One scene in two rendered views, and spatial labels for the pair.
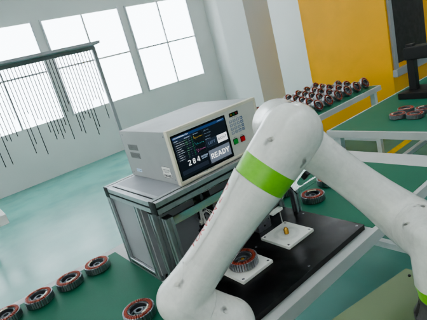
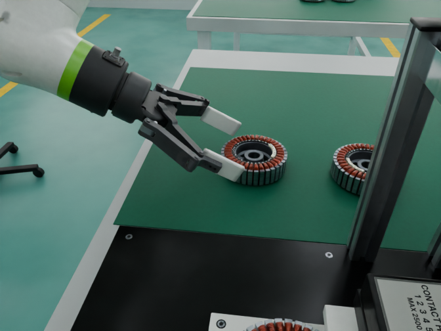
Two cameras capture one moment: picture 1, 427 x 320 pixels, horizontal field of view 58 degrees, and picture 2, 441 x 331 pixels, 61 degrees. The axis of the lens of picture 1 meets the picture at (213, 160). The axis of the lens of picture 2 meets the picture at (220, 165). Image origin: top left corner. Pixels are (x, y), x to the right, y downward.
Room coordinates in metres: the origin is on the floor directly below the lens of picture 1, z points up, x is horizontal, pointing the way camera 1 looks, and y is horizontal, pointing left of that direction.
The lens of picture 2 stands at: (1.30, -0.16, 1.14)
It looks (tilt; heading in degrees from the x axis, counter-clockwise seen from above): 36 degrees down; 132
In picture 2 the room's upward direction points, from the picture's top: straight up
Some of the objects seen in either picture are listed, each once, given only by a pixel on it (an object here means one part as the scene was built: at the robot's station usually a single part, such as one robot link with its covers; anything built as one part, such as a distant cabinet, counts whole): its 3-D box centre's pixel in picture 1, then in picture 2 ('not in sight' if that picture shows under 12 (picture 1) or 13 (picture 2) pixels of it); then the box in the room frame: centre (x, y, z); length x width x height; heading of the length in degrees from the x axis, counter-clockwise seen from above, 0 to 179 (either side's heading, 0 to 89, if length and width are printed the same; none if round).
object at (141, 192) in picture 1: (197, 166); not in sight; (1.57, 0.07, 1.09); 0.68 x 0.44 x 0.05; 125
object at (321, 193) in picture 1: (312, 196); not in sight; (1.68, -0.41, 0.77); 0.11 x 0.11 x 0.04
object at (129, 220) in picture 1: (135, 235); not in sight; (1.45, 0.39, 0.91); 0.28 x 0.03 x 0.32; 35
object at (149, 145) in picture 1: (191, 137); not in sight; (1.58, 0.07, 1.22); 0.44 x 0.39 x 0.20; 125
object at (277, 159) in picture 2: not in sight; (253, 158); (0.99, 0.28, 0.77); 0.11 x 0.11 x 0.04
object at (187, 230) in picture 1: (216, 204); not in sight; (1.52, 0.04, 0.92); 0.66 x 0.01 x 0.30; 125
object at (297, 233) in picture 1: (286, 234); not in sight; (1.38, -0.21, 0.78); 0.15 x 0.15 x 0.01; 35
